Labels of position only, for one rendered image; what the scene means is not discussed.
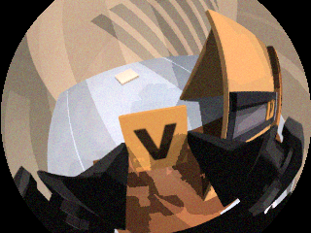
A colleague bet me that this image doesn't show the orange letter tile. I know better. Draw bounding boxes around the orange letter tile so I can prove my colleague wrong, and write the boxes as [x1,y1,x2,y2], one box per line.
[118,105,188,172]

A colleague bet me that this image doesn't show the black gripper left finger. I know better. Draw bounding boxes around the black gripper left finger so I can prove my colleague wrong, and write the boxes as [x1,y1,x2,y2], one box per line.
[38,143,129,230]

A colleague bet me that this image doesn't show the tan tile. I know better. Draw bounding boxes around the tan tile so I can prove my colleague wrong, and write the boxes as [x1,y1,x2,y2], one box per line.
[264,100,275,121]

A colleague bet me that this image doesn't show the cream flat square tile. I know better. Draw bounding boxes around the cream flat square tile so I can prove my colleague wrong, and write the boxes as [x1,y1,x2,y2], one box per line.
[116,69,139,84]

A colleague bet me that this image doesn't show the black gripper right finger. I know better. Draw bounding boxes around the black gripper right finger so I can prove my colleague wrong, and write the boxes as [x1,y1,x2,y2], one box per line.
[187,125,279,206]

